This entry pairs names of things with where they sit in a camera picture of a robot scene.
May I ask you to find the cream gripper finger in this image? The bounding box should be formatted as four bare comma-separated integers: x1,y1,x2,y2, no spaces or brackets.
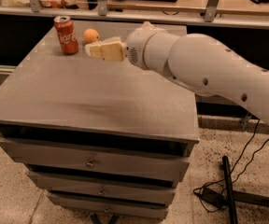
84,36,121,52
88,41,126,62

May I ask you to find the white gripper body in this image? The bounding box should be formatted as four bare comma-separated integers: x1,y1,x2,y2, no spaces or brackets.
125,25,164,70

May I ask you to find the red coke can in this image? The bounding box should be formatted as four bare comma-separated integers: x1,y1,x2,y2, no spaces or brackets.
54,16,78,55

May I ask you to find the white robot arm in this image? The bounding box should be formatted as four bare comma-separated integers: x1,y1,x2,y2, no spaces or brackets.
85,22,269,126

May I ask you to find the orange fruit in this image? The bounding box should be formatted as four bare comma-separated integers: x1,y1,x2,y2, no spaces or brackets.
83,29,99,43

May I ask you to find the grey metal railing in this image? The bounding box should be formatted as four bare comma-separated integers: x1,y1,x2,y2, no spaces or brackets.
0,0,269,30

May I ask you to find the grey drawer cabinet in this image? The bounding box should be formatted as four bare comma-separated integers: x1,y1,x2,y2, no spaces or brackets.
0,31,199,209

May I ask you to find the top grey drawer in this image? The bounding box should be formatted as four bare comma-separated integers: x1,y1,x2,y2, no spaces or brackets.
0,138,189,182

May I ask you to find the grey drawer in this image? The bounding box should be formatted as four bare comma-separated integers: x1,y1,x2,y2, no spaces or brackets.
28,171,175,206
0,138,189,182
47,192,168,219

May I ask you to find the middle grey drawer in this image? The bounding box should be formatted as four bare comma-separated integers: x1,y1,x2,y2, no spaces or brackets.
28,171,175,206

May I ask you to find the bottom grey drawer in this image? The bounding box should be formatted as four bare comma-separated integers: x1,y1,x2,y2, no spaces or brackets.
47,192,168,219

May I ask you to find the black power adapter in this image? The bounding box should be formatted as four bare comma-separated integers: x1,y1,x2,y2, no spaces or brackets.
202,188,227,208

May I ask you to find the black metal stand leg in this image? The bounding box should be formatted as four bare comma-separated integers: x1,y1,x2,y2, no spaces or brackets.
222,156,269,224

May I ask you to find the black cable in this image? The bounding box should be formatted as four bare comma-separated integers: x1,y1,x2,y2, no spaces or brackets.
192,118,269,214

